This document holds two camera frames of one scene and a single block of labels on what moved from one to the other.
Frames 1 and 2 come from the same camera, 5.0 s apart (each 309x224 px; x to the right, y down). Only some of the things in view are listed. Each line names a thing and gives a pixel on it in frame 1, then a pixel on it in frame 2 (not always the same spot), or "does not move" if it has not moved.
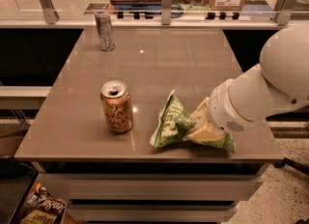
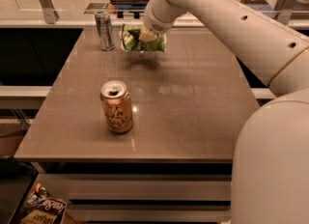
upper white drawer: [150, 186] does not move
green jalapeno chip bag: [173, 124] to [129, 39]
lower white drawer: [152, 212] does not move
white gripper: [219, 107] to [154, 25]
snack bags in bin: [42, 208] does not move
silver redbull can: [104, 27] does not move
